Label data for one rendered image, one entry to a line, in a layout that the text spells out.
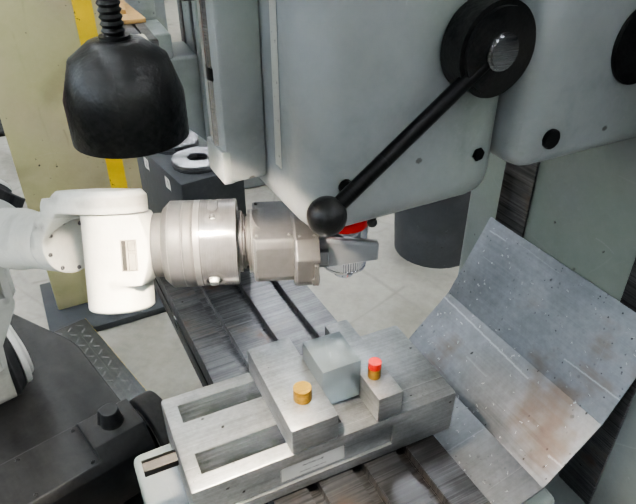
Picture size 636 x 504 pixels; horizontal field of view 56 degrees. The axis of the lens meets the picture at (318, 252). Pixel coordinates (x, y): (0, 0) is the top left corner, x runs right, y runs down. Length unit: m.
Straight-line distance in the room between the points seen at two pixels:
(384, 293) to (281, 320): 1.63
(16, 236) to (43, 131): 1.61
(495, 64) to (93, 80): 0.27
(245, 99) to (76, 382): 1.11
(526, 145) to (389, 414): 0.37
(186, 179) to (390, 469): 0.57
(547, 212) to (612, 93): 0.36
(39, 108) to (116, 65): 1.93
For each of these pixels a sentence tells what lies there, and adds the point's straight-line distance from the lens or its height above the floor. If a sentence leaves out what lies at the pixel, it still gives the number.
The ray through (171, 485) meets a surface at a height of 0.85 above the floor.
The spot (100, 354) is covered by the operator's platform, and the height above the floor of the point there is 0.40.
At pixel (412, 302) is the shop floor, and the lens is 2.57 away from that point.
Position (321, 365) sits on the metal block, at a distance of 0.73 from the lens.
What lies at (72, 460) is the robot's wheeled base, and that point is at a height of 0.59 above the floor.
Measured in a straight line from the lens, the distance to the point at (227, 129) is 0.50.
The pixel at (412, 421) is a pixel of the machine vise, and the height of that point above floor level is 0.97.
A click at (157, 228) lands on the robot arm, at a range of 0.60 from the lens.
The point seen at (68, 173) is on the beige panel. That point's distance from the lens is 2.38.
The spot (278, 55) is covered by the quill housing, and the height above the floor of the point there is 1.45.
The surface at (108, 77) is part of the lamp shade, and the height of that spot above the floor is 1.47.
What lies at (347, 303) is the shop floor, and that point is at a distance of 2.54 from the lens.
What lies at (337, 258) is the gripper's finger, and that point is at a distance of 0.60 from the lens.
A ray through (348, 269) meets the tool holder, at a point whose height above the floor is 1.22.
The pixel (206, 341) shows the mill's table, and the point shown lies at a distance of 0.98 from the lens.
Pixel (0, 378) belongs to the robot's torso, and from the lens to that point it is 1.35.
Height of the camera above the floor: 1.57
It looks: 33 degrees down
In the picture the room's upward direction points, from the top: straight up
